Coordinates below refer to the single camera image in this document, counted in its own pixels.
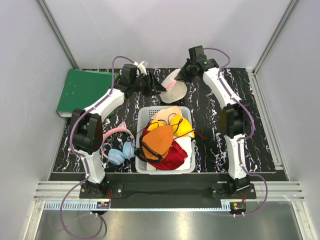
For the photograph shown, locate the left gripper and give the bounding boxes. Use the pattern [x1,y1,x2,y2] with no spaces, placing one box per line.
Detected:
[131,71,166,97]

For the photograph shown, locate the white pink mesh laundry bag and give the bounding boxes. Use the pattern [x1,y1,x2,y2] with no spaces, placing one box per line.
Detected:
[160,68,187,104]

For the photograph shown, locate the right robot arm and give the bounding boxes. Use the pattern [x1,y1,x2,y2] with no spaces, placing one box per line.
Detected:
[176,45,255,199]

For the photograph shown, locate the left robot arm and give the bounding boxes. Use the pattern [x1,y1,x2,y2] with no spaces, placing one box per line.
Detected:
[69,61,166,198]

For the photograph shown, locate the grey plastic laundry basket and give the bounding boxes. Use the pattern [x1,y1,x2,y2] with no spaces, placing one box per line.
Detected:
[135,106,196,175]

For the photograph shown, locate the red satin bra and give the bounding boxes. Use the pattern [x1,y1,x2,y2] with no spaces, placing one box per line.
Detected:
[149,141,188,171]

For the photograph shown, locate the pink blue cat-ear headphones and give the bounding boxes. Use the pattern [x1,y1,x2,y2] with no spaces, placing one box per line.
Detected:
[99,121,137,166]

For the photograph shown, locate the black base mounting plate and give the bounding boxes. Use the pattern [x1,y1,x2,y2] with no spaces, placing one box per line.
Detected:
[79,173,257,210]

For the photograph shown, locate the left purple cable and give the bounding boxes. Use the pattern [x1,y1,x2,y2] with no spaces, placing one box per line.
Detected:
[60,55,140,238]

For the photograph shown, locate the yellow bra black straps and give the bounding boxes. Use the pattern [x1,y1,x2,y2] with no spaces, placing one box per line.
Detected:
[149,114,195,138]

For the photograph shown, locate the orange bra black straps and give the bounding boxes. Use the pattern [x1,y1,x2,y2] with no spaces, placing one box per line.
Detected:
[134,120,175,161]

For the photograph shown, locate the green ring binder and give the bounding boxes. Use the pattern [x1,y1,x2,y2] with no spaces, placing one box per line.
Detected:
[56,69,112,118]

